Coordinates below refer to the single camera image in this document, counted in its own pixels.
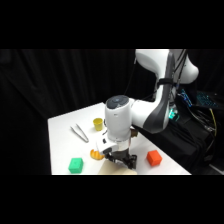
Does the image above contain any orange toy block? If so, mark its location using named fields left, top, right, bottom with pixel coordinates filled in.
left=146, top=149, right=163, bottom=167

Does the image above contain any green toy block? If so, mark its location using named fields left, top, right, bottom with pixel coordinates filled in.
left=68, top=157, right=85, bottom=175

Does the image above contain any black robot stand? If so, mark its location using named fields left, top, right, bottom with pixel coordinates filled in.
left=146, top=99, right=224, bottom=176

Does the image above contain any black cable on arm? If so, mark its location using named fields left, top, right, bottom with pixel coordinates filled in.
left=154, top=49, right=188, bottom=98

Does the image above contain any black curtain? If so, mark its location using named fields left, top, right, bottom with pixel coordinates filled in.
left=0, top=49, right=224, bottom=176

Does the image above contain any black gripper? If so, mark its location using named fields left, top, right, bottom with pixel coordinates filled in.
left=105, top=149, right=138, bottom=170

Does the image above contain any yellow cable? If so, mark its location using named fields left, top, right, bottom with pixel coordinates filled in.
left=209, top=108, right=218, bottom=138

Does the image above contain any yellow plastic cup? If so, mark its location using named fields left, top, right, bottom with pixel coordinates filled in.
left=92, top=117, right=104, bottom=132

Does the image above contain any orange toy croissant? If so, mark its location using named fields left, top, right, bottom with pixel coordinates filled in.
left=89, top=149, right=104, bottom=162

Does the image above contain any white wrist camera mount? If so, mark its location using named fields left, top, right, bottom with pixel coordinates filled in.
left=95, top=135, right=119, bottom=155

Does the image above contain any device with cyan lights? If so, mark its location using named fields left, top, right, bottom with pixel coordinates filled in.
left=179, top=89, right=220, bottom=109

